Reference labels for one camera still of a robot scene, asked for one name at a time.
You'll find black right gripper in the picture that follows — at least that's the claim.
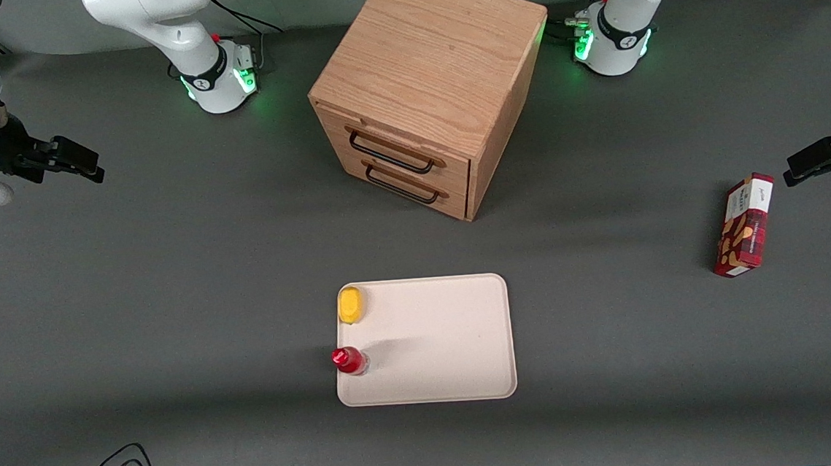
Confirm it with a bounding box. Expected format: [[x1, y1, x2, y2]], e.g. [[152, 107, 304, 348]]
[[0, 94, 107, 192]]

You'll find black metal drawer handle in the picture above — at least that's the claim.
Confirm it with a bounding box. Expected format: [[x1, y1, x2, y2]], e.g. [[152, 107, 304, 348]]
[[348, 125, 436, 179], [364, 160, 441, 210]]

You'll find wooden drawer cabinet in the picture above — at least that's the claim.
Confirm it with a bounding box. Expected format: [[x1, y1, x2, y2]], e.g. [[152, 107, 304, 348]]
[[302, 0, 562, 233]]

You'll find red snack box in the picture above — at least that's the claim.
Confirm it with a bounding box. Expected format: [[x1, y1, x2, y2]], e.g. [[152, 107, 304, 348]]
[[707, 171, 782, 280]]

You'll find yellow lemon toy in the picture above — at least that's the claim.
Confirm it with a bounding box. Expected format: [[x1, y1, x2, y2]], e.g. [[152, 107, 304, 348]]
[[336, 286, 366, 326]]

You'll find small red capped bottle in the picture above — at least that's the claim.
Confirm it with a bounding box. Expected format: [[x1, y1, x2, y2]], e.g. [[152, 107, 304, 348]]
[[331, 344, 371, 378]]

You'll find beige plastic tray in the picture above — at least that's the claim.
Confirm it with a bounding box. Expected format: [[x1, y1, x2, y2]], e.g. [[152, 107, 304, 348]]
[[329, 271, 520, 411]]

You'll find black cable at arm base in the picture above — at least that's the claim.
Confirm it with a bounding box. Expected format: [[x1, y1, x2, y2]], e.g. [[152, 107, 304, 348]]
[[211, 0, 288, 76], [544, 0, 618, 43]]

